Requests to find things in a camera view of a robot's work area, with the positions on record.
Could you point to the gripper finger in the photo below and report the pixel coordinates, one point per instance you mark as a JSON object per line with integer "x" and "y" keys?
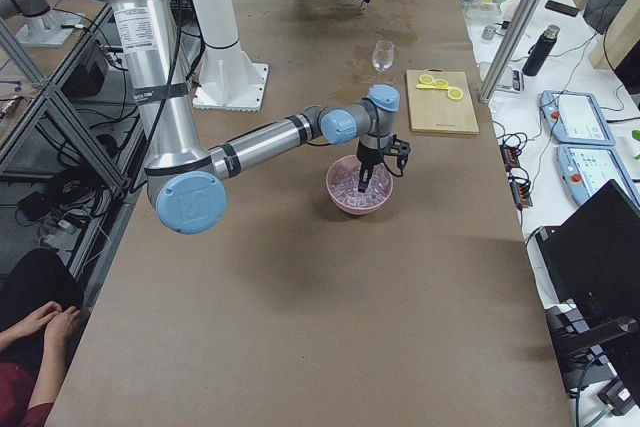
{"x": 364, "y": 177}

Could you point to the pink bowl of ice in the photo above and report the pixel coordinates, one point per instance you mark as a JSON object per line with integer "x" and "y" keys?
{"x": 342, "y": 182}

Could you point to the clear wine glass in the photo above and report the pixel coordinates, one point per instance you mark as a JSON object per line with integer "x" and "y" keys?
{"x": 383, "y": 56}

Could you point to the seated person's hands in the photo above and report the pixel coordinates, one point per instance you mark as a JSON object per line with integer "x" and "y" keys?
{"x": 58, "y": 325}

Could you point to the wooden cutting board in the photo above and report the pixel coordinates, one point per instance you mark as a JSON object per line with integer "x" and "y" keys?
{"x": 431, "y": 111}

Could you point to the yellow plastic knife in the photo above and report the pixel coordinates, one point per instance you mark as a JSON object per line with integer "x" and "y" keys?
{"x": 422, "y": 86}

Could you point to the middle lemon slice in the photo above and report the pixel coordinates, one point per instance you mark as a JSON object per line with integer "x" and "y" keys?
{"x": 441, "y": 83}

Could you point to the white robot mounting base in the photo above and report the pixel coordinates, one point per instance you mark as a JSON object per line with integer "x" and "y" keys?
{"x": 229, "y": 80}

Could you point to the black water bottle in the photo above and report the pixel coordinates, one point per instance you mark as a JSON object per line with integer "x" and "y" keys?
{"x": 540, "y": 51}

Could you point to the teach pendant tablet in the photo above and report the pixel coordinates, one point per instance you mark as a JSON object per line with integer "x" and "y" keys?
{"x": 575, "y": 118}
{"x": 586, "y": 168}

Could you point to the black laptop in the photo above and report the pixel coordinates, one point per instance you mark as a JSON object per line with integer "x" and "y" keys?
{"x": 593, "y": 258}

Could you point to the lemon slice near handle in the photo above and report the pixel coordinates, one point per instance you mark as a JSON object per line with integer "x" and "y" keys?
{"x": 426, "y": 79}

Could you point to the aluminium frame post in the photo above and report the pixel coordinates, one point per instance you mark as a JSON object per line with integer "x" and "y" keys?
{"x": 515, "y": 31}

